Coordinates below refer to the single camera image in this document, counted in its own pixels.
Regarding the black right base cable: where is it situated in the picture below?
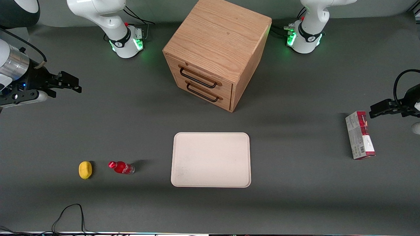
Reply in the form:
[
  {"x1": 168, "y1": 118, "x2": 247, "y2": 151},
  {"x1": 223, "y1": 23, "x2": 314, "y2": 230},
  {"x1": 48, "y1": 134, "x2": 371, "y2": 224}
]
[{"x1": 123, "y1": 5, "x2": 155, "y2": 41}]

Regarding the wooden drawer cabinet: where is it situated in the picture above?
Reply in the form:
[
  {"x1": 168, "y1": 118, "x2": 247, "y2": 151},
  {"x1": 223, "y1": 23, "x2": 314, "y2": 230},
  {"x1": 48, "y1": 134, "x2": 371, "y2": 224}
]
[{"x1": 162, "y1": 0, "x2": 272, "y2": 113}]

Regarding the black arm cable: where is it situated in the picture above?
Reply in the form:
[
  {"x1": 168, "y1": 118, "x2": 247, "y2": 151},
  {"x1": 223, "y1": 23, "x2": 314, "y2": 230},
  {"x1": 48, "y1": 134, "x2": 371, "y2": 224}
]
[
  {"x1": 0, "y1": 28, "x2": 47, "y2": 70},
  {"x1": 393, "y1": 69, "x2": 420, "y2": 106}
]

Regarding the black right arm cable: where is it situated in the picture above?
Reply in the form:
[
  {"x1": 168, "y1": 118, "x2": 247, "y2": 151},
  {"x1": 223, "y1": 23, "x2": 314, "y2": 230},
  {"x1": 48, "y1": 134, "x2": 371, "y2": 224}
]
[{"x1": 0, "y1": 28, "x2": 47, "y2": 70}]

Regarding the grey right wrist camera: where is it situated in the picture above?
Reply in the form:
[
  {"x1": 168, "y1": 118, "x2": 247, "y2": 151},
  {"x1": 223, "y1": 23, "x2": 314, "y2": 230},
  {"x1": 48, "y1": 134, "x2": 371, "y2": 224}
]
[{"x1": 0, "y1": 88, "x2": 57, "y2": 108}]

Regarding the wooden drawer front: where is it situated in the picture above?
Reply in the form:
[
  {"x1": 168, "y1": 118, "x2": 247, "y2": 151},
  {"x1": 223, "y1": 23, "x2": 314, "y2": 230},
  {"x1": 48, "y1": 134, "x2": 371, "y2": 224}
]
[
  {"x1": 171, "y1": 70, "x2": 233, "y2": 112},
  {"x1": 165, "y1": 54, "x2": 234, "y2": 98}
]

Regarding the black base cable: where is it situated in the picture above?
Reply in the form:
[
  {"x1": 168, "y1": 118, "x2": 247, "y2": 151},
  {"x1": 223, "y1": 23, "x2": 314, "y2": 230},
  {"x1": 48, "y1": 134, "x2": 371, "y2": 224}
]
[
  {"x1": 272, "y1": 7, "x2": 308, "y2": 38},
  {"x1": 123, "y1": 5, "x2": 155, "y2": 41}
]

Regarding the cream rectangular plastic tray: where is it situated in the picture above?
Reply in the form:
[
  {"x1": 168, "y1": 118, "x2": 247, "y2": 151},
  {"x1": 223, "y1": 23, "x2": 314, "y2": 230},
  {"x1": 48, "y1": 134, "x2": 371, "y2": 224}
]
[{"x1": 171, "y1": 132, "x2": 252, "y2": 188}]

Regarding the black left base cable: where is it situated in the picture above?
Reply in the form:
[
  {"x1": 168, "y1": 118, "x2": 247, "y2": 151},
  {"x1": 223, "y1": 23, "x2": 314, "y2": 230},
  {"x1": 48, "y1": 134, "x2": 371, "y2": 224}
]
[{"x1": 272, "y1": 7, "x2": 308, "y2": 38}]

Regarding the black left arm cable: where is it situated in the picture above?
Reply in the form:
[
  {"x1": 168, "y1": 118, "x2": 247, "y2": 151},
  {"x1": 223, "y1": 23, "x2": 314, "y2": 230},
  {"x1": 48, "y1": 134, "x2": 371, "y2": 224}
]
[{"x1": 393, "y1": 69, "x2": 420, "y2": 106}]

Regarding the yellow lemon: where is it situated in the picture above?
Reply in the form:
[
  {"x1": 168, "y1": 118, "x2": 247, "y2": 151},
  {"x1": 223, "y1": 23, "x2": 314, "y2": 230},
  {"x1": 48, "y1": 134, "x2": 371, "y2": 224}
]
[{"x1": 78, "y1": 161, "x2": 93, "y2": 180}]

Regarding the black metal drawer handle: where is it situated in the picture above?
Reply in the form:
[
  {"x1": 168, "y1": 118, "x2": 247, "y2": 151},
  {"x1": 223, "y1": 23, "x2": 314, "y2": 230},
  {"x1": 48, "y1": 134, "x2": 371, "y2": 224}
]
[
  {"x1": 185, "y1": 81, "x2": 224, "y2": 103},
  {"x1": 178, "y1": 65, "x2": 222, "y2": 89}
]

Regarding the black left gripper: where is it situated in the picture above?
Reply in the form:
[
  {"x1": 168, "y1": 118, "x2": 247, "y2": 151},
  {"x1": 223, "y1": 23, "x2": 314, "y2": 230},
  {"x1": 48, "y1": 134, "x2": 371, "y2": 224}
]
[{"x1": 369, "y1": 84, "x2": 420, "y2": 119}]

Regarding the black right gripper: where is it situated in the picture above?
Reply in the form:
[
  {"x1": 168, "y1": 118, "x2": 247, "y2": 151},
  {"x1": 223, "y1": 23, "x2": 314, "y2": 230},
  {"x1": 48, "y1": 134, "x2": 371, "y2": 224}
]
[{"x1": 17, "y1": 64, "x2": 82, "y2": 99}]

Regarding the red and white carton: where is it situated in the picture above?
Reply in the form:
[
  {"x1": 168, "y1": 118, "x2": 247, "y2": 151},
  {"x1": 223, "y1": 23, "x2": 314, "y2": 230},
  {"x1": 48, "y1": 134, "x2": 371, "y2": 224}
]
[{"x1": 345, "y1": 111, "x2": 376, "y2": 160}]

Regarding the red coke bottle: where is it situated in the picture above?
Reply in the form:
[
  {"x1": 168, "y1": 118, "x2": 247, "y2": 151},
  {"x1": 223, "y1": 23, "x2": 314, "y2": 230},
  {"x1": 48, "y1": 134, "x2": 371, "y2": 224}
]
[{"x1": 108, "y1": 161, "x2": 135, "y2": 175}]

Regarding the black cable at table edge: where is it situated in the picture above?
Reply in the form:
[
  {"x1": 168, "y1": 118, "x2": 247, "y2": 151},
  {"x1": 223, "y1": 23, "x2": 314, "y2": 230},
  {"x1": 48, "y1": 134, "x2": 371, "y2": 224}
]
[{"x1": 0, "y1": 204, "x2": 99, "y2": 236}]

